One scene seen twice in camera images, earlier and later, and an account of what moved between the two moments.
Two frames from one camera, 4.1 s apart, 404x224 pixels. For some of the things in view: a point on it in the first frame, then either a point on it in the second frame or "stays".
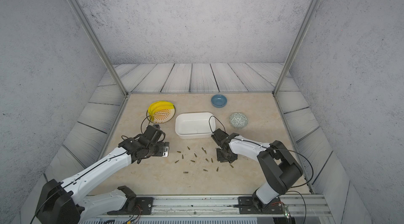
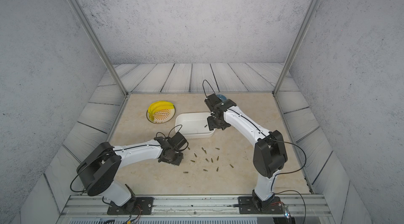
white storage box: x=194 y=125 stays
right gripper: x=220 y=159 to x=211 y=125
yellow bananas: x=158 y=105 stays
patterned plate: x=162 y=115 stays
